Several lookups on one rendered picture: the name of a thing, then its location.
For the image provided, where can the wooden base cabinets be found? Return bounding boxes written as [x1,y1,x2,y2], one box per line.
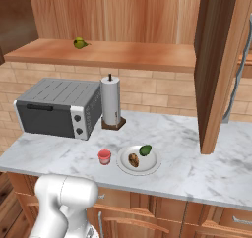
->
[6,171,252,238]

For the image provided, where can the grey drawer handle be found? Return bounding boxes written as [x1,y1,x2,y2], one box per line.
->
[231,215,252,226]

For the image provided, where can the dark wooden cabinet door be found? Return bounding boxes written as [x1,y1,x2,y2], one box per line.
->
[0,0,39,66]

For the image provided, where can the black toaster oven handle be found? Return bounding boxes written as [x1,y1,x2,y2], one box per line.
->
[26,103,54,112]

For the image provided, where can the wooden wall cabinet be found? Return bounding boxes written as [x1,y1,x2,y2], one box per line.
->
[0,0,252,75]

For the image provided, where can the yellow-green pear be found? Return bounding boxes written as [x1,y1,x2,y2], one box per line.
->
[72,36,93,50]

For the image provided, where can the white paper towel roll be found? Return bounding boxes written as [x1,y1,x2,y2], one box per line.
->
[99,76,122,126]

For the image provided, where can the red jam jar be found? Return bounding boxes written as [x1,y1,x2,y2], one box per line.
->
[97,149,112,166]

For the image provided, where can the green avocado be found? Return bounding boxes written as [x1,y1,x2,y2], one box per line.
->
[138,144,154,157]

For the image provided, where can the grey cabinet door handle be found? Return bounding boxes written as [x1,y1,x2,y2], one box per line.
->
[222,19,252,124]

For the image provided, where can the brown paper towel holder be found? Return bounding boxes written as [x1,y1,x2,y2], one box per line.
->
[100,73,127,132]

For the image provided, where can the white plate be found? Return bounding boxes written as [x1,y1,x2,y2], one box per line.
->
[115,145,162,177]

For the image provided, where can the grey base cabinet handle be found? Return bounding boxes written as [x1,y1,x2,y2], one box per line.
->
[97,219,104,238]

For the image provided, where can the grey toaster oven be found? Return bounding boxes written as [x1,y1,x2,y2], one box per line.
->
[13,77,103,142]

